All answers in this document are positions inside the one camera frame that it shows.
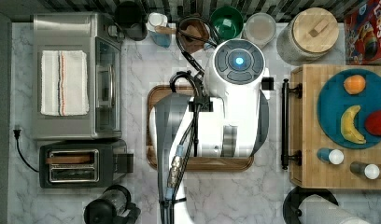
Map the black drawer handle bar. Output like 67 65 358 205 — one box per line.
281 78 302 170

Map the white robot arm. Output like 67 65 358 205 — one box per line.
148 39 269 224

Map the wooden serving tray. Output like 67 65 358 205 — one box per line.
146 85 254 172

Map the brown wooden bowl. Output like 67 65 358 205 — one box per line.
176 17 209 54

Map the green bowl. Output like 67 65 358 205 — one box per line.
210 6 244 40

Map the blue and white mug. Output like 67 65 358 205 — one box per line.
147 12 176 48

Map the clear plastic container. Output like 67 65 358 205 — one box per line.
243 13 276 49

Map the black cup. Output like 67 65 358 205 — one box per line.
114 1 148 41

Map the black coffee grinder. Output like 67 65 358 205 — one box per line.
83 185 141 224

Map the stainless steel toaster oven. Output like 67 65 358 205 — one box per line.
33 12 121 140

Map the white striped folded towel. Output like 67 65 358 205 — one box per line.
40 50 89 117

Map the black two-slot toaster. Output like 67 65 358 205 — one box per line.
39 139 134 189

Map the glass jar with wooden lid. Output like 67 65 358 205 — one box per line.
276 7 339 65

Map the teal round plate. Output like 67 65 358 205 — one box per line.
317 69 381 149

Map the blue shaker with white cap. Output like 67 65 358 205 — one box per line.
317 148 345 165

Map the yellow banana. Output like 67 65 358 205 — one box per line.
341 105 366 145

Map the orange fruit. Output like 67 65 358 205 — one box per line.
344 75 366 94

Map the red apple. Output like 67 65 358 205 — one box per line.
364 110 381 135

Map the grey shaker with white cap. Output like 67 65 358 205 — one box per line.
350 161 380 180

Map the colourful cereal box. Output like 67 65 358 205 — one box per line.
345 0 381 65

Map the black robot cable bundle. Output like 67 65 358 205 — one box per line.
159 16 224 224

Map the black toaster power cable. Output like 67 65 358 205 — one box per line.
12 128 40 174

